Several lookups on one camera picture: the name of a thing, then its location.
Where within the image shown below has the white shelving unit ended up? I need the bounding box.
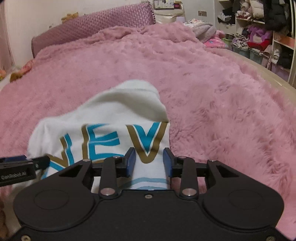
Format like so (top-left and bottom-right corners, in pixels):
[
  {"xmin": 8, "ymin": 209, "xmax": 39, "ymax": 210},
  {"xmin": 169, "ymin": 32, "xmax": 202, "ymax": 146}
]
[{"xmin": 214, "ymin": 1, "xmax": 295, "ymax": 86}]

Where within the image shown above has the white Nevada sweatshirt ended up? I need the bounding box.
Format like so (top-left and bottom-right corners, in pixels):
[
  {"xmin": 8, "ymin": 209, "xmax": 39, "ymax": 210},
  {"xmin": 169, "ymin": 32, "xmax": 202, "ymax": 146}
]
[{"xmin": 27, "ymin": 80, "xmax": 170, "ymax": 190}]

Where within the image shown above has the pink curtain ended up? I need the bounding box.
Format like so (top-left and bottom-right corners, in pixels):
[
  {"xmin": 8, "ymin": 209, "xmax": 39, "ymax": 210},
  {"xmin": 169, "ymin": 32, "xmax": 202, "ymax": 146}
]
[{"xmin": 1, "ymin": 1, "xmax": 14, "ymax": 73}]

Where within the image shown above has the brown plush toy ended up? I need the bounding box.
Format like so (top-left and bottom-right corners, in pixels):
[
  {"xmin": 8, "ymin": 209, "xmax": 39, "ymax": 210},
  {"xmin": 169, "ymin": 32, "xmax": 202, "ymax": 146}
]
[{"xmin": 10, "ymin": 72, "xmax": 23, "ymax": 83}]

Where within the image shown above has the white bedside cabinet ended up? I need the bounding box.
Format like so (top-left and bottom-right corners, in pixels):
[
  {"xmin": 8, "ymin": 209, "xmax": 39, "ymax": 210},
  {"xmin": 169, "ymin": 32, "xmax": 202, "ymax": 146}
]
[{"xmin": 154, "ymin": 9, "xmax": 186, "ymax": 24}]

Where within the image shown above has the hanging dark jacket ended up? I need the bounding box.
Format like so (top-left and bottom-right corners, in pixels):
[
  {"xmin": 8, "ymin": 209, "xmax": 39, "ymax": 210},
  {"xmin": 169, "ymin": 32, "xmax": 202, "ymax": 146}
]
[{"xmin": 263, "ymin": 0, "xmax": 290, "ymax": 27}]

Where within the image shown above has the beige mattress edge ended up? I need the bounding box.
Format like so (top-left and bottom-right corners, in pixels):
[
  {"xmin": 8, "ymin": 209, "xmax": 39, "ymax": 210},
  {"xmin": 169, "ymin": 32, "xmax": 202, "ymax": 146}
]
[{"xmin": 208, "ymin": 48, "xmax": 295, "ymax": 105}]

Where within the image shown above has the yellow teddy bear on headboard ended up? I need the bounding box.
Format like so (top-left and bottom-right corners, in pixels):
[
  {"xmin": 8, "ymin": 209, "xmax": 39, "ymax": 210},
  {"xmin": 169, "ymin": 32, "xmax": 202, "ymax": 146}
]
[{"xmin": 61, "ymin": 12, "xmax": 79, "ymax": 23}]

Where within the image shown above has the pink fluffy blanket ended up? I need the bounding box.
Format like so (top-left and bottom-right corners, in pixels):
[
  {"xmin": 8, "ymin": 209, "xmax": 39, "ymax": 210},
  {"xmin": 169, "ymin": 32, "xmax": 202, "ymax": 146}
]
[{"xmin": 1, "ymin": 23, "xmax": 295, "ymax": 238}]

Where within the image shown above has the grey folded blanket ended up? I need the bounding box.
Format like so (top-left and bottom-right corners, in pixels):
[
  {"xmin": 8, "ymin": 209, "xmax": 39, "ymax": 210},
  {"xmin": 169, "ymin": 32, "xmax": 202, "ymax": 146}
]
[{"xmin": 192, "ymin": 22, "xmax": 217, "ymax": 43}]

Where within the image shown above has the teal storage bin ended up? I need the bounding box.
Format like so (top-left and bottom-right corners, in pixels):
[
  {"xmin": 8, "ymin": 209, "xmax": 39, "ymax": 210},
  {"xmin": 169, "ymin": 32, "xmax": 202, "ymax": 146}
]
[{"xmin": 232, "ymin": 45, "xmax": 250, "ymax": 59}]

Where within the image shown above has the purple quilted headboard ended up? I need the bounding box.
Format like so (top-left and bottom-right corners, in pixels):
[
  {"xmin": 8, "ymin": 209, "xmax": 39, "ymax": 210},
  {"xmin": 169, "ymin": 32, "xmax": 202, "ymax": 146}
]
[{"xmin": 31, "ymin": 1, "xmax": 156, "ymax": 57}]

